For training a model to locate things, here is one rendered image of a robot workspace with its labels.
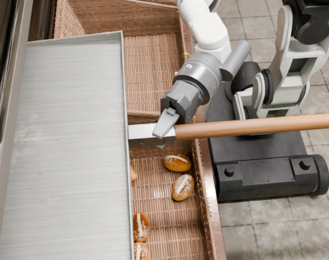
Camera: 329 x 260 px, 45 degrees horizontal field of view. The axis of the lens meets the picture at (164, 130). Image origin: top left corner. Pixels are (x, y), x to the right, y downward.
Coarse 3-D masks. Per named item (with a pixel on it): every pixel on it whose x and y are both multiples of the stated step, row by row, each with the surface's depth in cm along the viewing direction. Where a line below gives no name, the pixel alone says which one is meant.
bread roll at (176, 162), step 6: (168, 156) 137; (174, 156) 136; (180, 156) 136; (168, 162) 137; (174, 162) 136; (180, 162) 136; (186, 162) 136; (168, 168) 138; (174, 168) 137; (180, 168) 136; (186, 168) 137
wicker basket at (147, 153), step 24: (168, 144) 136; (192, 144) 138; (144, 168) 140; (192, 168) 140; (144, 192) 135; (168, 192) 135; (192, 192) 136; (192, 216) 131; (168, 240) 126; (192, 240) 127; (216, 240) 113
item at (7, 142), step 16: (0, 0) 66; (32, 0) 68; (0, 16) 64; (0, 32) 62; (16, 64) 58; (16, 80) 57; (16, 96) 56; (16, 112) 55; (0, 160) 49; (0, 176) 48; (0, 192) 48; (0, 208) 47; (0, 224) 47
